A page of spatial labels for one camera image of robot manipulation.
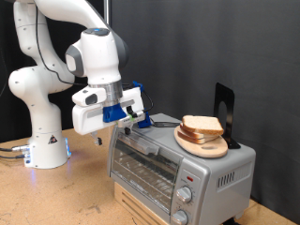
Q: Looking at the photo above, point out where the black metal bookend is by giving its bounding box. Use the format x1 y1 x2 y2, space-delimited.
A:
213 82 242 150

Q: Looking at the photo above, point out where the dark grey backdrop cloth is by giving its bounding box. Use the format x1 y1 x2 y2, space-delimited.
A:
109 0 300 224

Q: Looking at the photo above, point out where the glass oven door with handle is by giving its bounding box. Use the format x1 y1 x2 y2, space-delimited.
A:
107 126 184 218

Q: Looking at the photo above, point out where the silver oven knob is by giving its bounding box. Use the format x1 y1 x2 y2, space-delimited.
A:
175 186 193 203
171 209 189 225

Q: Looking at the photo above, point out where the wire oven rack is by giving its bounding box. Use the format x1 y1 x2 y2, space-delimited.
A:
115 153 176 204

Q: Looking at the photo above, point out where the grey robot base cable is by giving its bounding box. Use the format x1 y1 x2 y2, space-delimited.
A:
0 153 27 160
0 143 31 153

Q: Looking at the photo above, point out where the black spatula with blue block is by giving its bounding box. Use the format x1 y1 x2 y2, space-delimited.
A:
137 111 182 129

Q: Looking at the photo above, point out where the silver toaster oven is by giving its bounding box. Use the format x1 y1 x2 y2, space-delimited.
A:
107 112 257 225

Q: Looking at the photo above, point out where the vertical metal pole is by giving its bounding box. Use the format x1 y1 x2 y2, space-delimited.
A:
103 0 113 26

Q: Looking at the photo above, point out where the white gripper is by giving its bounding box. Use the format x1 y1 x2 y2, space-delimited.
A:
71 86 145 147

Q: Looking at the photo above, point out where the black backdrop cloth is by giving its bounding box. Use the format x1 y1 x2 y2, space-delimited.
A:
0 0 107 143

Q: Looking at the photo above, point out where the round wooden cutting board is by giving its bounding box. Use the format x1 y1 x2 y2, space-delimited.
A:
173 125 230 158

